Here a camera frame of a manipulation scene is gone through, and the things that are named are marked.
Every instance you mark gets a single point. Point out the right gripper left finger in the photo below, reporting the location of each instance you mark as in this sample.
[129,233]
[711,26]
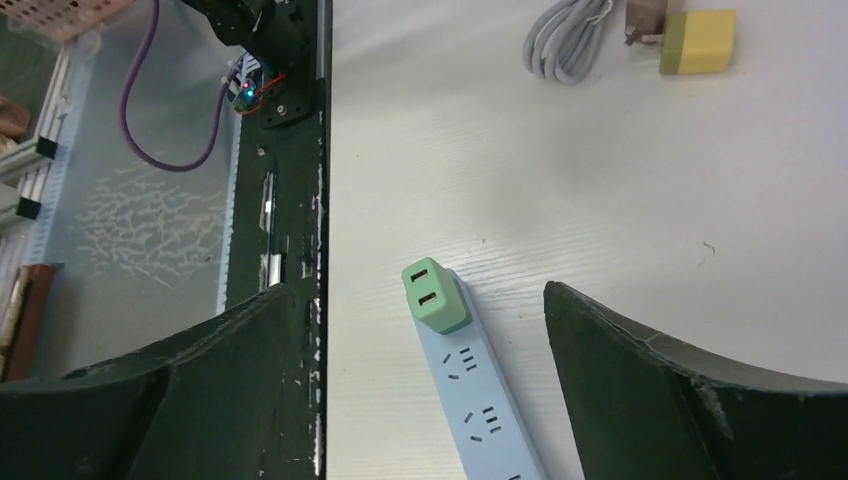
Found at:
[204,403]

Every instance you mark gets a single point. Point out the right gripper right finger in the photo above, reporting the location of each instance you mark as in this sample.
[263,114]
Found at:
[645,405]

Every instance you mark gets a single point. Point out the long blue power strip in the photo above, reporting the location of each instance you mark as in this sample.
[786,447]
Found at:
[485,422]

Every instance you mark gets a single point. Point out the green plug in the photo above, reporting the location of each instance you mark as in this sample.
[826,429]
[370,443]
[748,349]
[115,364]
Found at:
[434,296]

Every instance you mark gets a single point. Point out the yellow plug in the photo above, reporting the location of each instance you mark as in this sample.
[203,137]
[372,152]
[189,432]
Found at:
[698,42]

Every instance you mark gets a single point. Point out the pink plug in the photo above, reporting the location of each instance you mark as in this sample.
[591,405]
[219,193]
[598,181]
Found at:
[645,20]

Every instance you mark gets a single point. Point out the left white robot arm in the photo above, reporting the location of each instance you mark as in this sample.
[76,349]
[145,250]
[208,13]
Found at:
[245,26]

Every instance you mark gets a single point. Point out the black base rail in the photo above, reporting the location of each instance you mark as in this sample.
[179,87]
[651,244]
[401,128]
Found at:
[279,248]

